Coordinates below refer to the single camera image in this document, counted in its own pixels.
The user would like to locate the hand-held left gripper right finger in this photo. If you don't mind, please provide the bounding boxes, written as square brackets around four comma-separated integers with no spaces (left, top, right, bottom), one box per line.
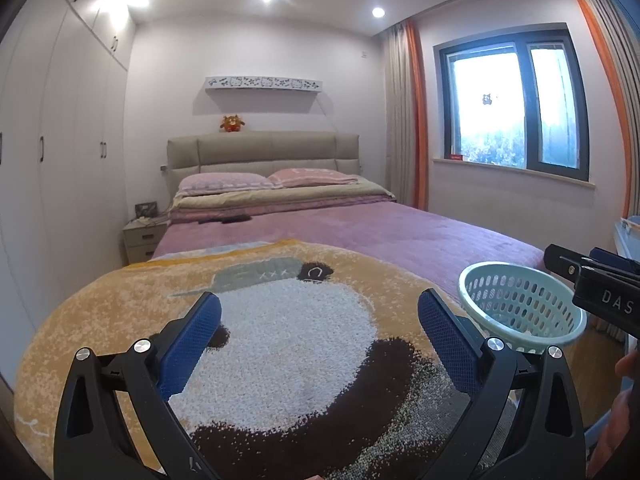
[417,287,586,480]

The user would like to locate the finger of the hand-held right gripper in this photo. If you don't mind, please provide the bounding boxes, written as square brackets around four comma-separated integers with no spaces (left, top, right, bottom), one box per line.
[589,246,640,278]
[544,243,601,282]

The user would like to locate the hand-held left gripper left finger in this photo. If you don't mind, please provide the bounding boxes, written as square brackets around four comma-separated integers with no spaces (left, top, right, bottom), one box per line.
[52,290,223,480]

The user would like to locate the teal perforated plastic basket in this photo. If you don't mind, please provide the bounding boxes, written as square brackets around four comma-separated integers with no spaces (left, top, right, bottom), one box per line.
[458,262,589,357]

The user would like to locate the person's right hand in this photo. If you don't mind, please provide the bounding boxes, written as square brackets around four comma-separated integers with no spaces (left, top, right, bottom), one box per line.
[586,353,640,480]

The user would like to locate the white desk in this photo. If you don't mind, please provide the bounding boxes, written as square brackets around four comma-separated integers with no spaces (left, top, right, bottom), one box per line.
[612,214,640,258]

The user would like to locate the yellow plush bear blanket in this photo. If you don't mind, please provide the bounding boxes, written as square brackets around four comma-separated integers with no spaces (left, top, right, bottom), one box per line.
[12,239,518,480]

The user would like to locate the beige nightstand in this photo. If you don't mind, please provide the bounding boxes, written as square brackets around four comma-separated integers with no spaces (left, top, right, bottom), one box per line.
[123,217,170,265]

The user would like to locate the bed with purple cover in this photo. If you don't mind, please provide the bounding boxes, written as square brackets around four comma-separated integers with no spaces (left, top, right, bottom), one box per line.
[151,201,547,313]

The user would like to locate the purple pink pillow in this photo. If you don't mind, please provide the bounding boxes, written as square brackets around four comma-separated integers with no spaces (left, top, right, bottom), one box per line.
[177,172,283,196]

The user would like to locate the beige curtain with orange edge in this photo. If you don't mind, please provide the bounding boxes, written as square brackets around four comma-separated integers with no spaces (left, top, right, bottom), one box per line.
[384,18,432,211]
[570,0,640,221]

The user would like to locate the beige folded quilt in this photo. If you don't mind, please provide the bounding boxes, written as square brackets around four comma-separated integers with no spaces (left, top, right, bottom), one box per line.
[169,177,398,224]

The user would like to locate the dark framed window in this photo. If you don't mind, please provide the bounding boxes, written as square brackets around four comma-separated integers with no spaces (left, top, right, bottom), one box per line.
[434,29,592,182]

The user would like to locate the beige padded headboard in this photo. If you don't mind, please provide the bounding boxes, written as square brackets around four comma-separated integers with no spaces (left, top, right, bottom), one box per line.
[166,131,362,197]

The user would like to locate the white wardrobe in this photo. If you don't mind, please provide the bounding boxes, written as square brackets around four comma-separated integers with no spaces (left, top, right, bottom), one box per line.
[0,0,138,396]

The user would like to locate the white patterned wall shelf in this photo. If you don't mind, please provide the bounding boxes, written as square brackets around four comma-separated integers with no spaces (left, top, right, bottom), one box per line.
[204,75,323,96]

